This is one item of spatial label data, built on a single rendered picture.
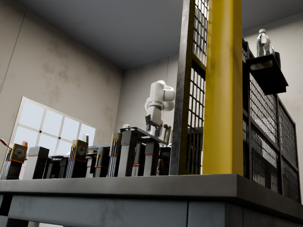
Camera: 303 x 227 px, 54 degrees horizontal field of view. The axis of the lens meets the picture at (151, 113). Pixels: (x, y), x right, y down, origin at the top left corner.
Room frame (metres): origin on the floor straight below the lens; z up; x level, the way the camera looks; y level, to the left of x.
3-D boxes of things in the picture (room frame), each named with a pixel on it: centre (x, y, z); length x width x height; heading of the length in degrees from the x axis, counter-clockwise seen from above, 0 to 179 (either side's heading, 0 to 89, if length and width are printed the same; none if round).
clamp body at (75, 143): (1.76, 0.42, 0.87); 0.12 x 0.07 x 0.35; 143
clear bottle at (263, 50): (1.29, -0.54, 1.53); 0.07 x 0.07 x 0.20
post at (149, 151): (1.42, -0.02, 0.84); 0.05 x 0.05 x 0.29; 53
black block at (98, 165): (1.64, 0.25, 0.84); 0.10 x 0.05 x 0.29; 143
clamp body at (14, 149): (2.14, 0.95, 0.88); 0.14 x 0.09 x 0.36; 143
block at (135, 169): (1.46, 0.04, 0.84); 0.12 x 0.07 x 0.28; 143
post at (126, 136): (1.27, 0.08, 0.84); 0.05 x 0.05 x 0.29; 53
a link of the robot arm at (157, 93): (1.67, -0.02, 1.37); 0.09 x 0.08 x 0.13; 85
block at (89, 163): (1.96, 0.35, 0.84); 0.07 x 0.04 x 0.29; 143
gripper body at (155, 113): (1.67, -0.02, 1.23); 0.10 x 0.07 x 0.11; 144
